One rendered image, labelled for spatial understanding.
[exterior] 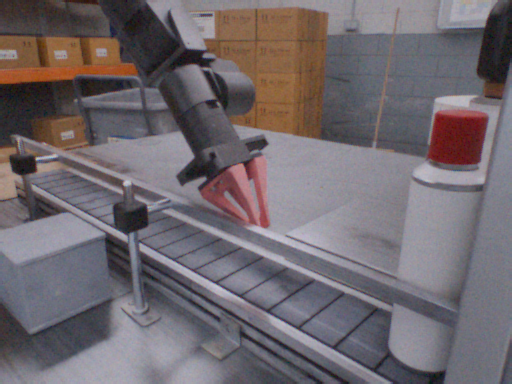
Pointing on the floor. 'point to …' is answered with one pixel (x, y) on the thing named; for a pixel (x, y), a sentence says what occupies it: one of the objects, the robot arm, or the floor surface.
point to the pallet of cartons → (274, 63)
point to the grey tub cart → (123, 112)
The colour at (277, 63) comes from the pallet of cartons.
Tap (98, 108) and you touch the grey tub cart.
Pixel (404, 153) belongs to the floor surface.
